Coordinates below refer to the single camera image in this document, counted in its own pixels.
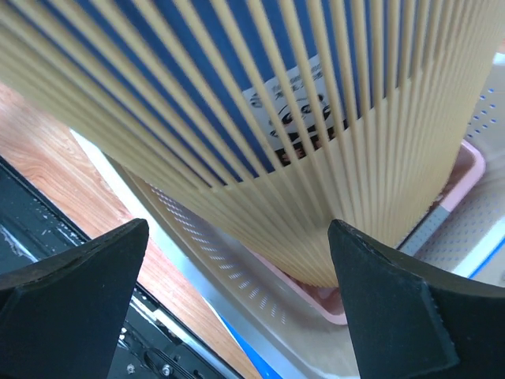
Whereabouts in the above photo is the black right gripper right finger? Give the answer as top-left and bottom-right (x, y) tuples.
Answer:
(327, 220), (504, 378)

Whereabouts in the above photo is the pink small tray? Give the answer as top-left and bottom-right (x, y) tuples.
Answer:
(253, 141), (486, 325)

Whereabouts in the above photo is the blue bucket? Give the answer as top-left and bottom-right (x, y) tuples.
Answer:
(1, 1), (407, 186)

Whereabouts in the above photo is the black mounting rail plate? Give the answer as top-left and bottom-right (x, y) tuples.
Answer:
(1, 162), (238, 378)

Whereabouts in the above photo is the beige perforated basket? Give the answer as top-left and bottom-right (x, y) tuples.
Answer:
(78, 54), (504, 378)

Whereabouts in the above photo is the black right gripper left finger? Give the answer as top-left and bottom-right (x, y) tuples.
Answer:
(1, 219), (149, 378)

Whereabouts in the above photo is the yellow slatted basket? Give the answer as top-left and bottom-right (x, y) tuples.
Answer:
(1, 1), (504, 287)

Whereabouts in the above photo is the blue rimmed white tub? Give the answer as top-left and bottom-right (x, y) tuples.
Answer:
(221, 249), (504, 378)

